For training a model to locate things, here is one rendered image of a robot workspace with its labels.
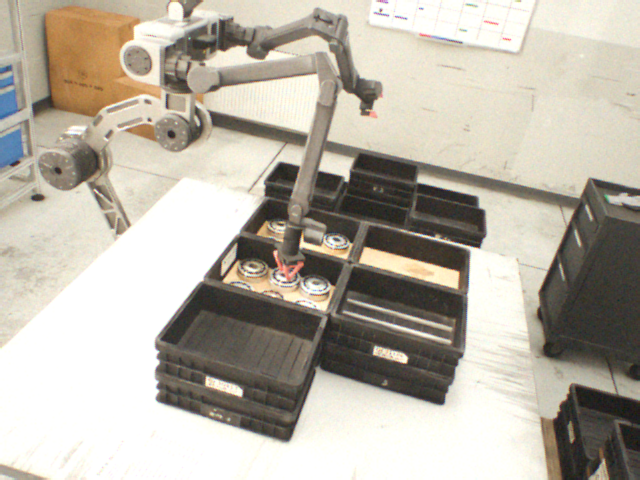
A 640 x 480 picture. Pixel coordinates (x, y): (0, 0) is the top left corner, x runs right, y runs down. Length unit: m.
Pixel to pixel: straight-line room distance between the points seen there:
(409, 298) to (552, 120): 3.23
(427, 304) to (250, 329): 0.60
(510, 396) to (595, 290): 1.27
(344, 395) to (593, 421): 1.29
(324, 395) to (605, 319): 1.85
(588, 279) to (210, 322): 1.96
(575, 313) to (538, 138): 2.13
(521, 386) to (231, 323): 0.96
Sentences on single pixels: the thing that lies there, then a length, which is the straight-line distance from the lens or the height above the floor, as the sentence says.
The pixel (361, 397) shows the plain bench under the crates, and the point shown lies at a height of 0.70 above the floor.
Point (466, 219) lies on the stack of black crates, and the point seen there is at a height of 0.51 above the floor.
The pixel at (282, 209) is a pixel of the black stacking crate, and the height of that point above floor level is 0.90.
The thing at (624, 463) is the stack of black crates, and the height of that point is 0.59.
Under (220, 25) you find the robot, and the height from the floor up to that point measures 1.48.
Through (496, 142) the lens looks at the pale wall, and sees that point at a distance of 4.98.
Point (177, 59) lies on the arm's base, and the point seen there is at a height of 1.48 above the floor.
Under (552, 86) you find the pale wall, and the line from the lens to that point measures 4.89.
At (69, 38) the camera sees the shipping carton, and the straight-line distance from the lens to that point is 5.25.
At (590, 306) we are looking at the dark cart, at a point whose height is 0.40.
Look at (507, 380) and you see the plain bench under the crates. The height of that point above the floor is 0.70.
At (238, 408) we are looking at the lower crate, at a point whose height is 0.78.
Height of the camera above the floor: 1.98
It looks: 32 degrees down
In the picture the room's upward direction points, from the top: 10 degrees clockwise
